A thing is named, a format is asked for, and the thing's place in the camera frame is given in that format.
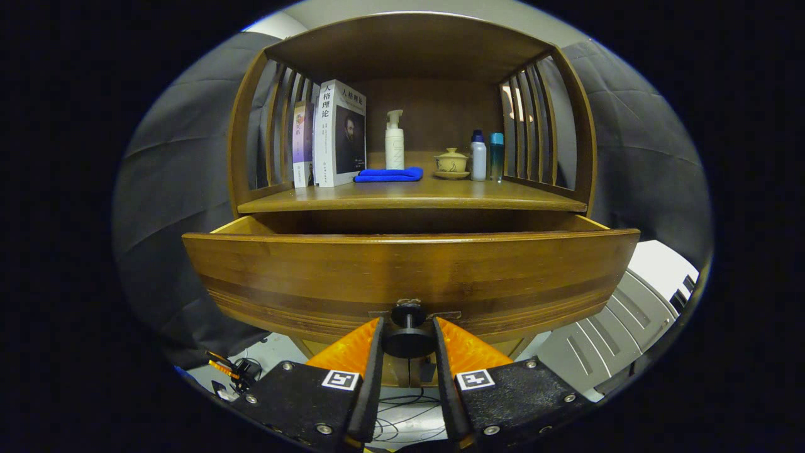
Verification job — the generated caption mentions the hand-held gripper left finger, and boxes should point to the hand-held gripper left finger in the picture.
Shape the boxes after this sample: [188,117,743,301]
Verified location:
[214,316,386,450]

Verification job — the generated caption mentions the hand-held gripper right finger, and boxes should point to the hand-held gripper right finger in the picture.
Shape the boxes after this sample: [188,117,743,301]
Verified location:
[431,316,595,450]

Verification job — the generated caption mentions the wooden cabinet door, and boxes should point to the wooden cabinet door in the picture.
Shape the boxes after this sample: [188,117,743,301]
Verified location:
[410,337,535,386]
[291,337,411,388]

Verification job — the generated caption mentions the wooden countertop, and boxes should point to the wooden countertop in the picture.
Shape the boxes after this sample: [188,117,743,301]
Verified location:
[238,151,587,213]

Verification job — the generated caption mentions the wooden cabinet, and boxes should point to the wooden cabinet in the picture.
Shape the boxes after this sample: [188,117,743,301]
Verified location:
[226,11,598,388]

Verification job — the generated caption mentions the orange black tool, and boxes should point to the orange black tool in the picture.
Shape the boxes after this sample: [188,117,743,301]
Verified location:
[208,351,262,396]

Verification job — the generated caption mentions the folded blue cloth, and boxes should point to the folded blue cloth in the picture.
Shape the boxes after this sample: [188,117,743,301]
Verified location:
[353,166,424,183]

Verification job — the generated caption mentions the yellow lidded tea cup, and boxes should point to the yellow lidded tea cup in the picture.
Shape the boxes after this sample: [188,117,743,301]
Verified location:
[433,147,470,181]

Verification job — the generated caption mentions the white bottle with blue cap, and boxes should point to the white bottle with blue cap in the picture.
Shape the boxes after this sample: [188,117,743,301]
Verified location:
[470,130,487,182]

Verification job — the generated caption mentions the white grey box unit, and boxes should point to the white grey box unit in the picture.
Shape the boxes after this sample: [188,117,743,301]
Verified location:
[538,239,700,403]

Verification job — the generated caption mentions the white pump bottle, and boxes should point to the white pump bottle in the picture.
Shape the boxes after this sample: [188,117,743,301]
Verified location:
[385,109,405,171]

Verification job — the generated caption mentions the clear teal bottle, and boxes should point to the clear teal bottle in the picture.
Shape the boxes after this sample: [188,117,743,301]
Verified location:
[490,132,505,183]

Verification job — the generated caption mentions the thick white book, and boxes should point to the thick white book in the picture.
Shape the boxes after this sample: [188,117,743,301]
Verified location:
[313,79,367,188]

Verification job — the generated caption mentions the thin purple book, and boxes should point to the thin purple book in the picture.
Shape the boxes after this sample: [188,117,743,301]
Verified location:
[292,101,315,188]

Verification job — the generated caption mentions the black backdrop cloth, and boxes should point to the black backdrop cloth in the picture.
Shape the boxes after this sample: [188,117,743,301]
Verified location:
[112,31,714,369]

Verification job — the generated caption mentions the black floor cables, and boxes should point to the black floor cables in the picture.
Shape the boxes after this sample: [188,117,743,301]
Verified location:
[371,387,450,444]

